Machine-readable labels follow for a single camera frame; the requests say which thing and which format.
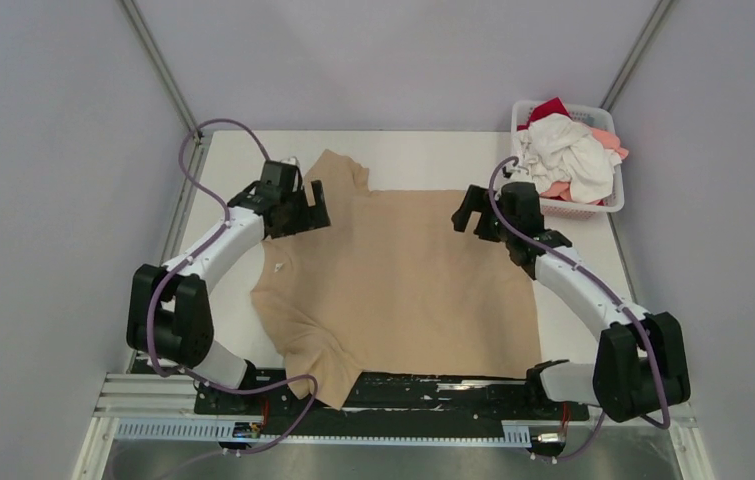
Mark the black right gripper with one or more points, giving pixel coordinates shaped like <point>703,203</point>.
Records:
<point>474,201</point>

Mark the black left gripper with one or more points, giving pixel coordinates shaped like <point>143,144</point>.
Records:
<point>317,215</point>

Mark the beige t-shirt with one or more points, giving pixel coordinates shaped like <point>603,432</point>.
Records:
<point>390,287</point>

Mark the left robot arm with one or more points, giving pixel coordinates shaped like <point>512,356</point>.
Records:
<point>170,314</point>

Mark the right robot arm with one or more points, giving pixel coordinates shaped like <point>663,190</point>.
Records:
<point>640,365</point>

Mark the pink t-shirt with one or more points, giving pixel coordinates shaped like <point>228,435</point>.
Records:
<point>579,164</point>

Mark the white crumpled t-shirt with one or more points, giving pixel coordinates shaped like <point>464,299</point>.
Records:
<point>525,143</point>

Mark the red t-shirt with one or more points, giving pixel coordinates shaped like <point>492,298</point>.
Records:
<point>550,107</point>

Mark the white plastic laundry basket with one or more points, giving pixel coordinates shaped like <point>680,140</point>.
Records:
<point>593,117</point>

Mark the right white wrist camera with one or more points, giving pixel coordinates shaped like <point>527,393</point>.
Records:
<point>515,174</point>

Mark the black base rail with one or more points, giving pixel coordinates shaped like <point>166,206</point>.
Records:
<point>396,404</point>

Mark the left aluminium frame post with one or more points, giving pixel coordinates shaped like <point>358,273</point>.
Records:
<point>153,53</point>

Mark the aluminium frame post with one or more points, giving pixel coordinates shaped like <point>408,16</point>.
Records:
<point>648,33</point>
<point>153,53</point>

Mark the right aluminium frame post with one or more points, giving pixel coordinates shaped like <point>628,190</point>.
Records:
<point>648,33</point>

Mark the white slotted cable duct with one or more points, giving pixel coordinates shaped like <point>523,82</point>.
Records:
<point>512,435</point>

